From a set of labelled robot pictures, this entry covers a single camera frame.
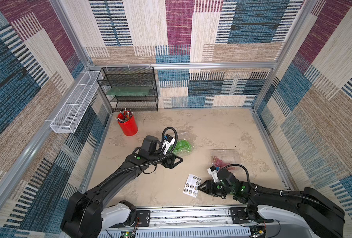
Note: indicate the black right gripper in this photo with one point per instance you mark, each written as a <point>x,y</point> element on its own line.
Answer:
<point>213,187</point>

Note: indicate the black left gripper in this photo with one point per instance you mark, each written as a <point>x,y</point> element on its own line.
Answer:
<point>172,164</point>

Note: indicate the clear box green grapes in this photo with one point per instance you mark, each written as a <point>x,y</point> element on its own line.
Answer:
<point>184,145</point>

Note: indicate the white sticker sheet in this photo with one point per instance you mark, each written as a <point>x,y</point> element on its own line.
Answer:
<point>191,185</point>

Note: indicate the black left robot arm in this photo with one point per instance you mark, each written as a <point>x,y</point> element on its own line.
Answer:
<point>87,214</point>

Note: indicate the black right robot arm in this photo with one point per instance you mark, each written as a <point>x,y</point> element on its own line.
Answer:
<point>308,208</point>

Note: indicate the clear box red grapes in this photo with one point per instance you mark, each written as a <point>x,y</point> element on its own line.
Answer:
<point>224,157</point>

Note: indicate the red pen cup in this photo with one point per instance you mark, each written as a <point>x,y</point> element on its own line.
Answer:
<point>129,128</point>

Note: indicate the pens in cup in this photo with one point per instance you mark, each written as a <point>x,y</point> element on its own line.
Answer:
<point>124,116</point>

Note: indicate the green tray on shelf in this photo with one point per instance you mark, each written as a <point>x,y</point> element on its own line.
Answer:
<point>129,91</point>

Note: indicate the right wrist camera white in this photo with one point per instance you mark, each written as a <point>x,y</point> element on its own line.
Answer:
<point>213,172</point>

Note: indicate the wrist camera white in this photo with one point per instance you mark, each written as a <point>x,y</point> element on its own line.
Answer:
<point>213,172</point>
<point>167,143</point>

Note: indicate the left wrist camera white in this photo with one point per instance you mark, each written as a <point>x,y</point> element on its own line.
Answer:
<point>167,143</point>

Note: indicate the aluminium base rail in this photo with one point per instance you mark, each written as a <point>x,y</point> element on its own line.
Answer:
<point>193,222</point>

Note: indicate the black wire mesh shelf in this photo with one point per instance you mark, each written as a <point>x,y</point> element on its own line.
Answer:
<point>110,77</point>

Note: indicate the white wire mesh basket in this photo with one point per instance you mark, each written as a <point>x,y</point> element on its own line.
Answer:
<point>71,113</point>

